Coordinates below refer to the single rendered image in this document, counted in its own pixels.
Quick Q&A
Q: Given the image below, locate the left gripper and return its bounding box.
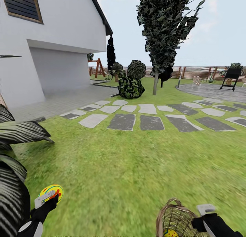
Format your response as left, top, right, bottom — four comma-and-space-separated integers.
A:
30, 194, 59, 217

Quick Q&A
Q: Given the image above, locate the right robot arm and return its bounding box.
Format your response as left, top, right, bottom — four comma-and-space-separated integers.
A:
191, 203, 243, 237

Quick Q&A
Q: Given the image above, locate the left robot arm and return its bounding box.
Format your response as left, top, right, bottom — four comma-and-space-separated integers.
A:
18, 190, 59, 237

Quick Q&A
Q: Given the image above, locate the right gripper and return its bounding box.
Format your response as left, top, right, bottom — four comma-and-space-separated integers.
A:
191, 216, 207, 233

